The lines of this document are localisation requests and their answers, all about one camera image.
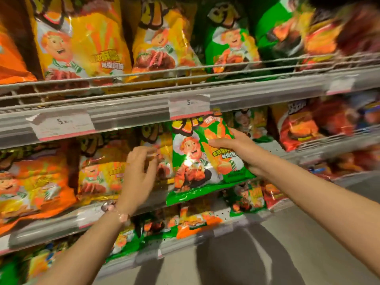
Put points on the person's left hand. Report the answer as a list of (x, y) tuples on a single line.
[(138, 181)]

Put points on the person's right forearm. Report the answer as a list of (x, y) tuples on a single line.
[(326, 210)]

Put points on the yellow snack bag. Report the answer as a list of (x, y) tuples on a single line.
[(166, 35), (164, 136)]

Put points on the white price tag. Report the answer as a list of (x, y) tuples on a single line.
[(340, 86), (148, 255), (223, 230), (90, 217), (62, 126), (190, 106), (4, 244)]

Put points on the person's right hand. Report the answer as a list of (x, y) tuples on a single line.
[(243, 151)]

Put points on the black smart watch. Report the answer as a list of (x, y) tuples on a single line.
[(107, 207)]

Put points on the person's left forearm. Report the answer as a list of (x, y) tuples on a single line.
[(83, 255)]

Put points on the red ridged potato chips bag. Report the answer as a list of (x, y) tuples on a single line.
[(297, 127), (274, 195)]

